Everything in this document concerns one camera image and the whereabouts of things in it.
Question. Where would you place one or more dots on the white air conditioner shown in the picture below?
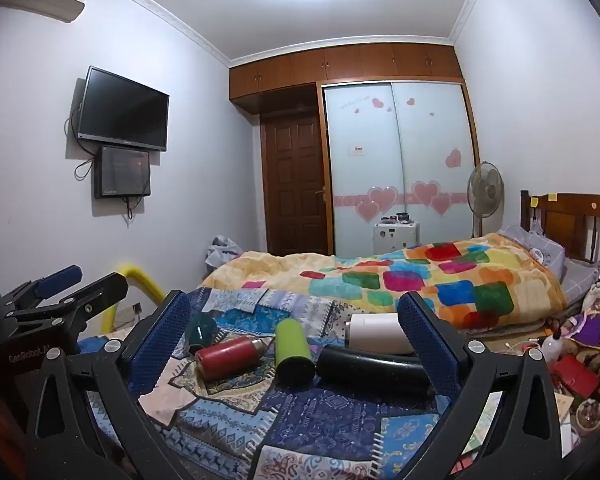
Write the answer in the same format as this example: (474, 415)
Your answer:
(45, 5)

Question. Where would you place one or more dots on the grey checked pillow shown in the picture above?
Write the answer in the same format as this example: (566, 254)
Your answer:
(537, 250)
(582, 277)

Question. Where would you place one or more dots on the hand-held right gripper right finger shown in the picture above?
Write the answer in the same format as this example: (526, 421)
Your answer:
(430, 345)

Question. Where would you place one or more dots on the blue patterned blanket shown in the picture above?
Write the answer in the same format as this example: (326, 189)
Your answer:
(300, 425)

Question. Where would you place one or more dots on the light green cup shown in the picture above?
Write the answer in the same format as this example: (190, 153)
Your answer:
(294, 352)

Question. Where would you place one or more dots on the yellow padded tube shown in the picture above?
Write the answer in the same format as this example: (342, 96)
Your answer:
(147, 280)

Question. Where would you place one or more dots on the brown wooden headboard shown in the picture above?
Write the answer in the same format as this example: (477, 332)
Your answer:
(575, 220)

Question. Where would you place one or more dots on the white cup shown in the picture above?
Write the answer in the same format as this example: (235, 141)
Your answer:
(377, 334)

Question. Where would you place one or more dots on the grey cloth bag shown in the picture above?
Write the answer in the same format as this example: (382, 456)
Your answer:
(224, 251)

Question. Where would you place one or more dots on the dark green cup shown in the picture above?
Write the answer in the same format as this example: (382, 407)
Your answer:
(202, 332)

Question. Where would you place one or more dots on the red thermos cup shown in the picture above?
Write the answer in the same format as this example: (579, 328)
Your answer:
(227, 357)

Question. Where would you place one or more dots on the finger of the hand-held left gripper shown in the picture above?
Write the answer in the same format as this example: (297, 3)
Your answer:
(62, 276)
(100, 290)

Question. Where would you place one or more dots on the brown overhead wooden cabinet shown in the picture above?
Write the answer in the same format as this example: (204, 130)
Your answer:
(340, 67)

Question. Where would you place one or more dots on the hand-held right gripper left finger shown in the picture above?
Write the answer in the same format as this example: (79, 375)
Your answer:
(157, 345)

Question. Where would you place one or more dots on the black thermos cup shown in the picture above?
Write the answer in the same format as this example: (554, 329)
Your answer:
(370, 370)

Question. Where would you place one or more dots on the frosted glass sliding wardrobe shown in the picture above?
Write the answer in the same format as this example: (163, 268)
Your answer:
(400, 160)

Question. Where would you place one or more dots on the red box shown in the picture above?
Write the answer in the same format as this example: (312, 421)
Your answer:
(575, 372)

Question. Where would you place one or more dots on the colourful patchwork quilt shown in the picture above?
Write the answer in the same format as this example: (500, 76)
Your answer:
(380, 280)

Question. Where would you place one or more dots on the standing electric fan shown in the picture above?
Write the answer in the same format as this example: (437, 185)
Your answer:
(485, 187)

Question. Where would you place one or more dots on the brown wooden door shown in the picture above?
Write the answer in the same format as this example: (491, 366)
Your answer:
(295, 185)

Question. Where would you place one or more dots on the small white cabinet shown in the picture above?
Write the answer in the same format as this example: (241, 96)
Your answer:
(396, 237)

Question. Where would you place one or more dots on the wall-mounted black television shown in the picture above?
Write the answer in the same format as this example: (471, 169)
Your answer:
(122, 110)

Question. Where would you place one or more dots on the small wall-mounted black monitor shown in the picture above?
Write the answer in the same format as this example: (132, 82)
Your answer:
(122, 171)

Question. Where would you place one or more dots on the white plastic bottle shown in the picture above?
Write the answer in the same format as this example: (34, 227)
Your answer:
(555, 344)

